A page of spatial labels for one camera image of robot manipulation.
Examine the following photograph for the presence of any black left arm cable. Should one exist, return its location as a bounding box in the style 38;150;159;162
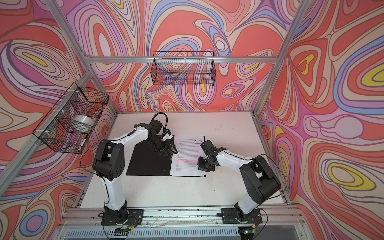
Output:
151;112;169;130

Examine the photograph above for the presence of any silver tape roll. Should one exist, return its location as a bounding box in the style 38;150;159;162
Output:
73;115;95;126

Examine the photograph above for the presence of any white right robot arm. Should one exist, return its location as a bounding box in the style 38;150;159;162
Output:
197;140;282;223

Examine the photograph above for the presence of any black wire basket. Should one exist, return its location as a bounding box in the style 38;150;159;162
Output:
33;83;109;154
151;50;216;86

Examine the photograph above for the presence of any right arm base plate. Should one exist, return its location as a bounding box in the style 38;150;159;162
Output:
217;208;263;226

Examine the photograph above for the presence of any black wire basket rear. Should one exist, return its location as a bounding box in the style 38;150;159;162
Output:
151;50;216;86

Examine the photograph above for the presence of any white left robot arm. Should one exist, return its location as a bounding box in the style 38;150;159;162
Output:
92;119;178;225

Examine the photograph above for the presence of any white and black file folder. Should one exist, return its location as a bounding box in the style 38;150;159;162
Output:
125;134;206;178

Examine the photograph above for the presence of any black wire basket left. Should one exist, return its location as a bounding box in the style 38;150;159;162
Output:
33;83;109;154

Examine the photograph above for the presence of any aluminium frame post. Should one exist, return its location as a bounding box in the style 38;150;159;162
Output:
45;1;107;94

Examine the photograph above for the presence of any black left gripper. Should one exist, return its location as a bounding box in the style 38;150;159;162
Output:
147;136;179;155

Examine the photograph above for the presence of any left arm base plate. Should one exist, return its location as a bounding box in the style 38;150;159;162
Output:
99;207;144;227

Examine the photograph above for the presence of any aluminium front rail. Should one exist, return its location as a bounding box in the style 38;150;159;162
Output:
53;205;313;240

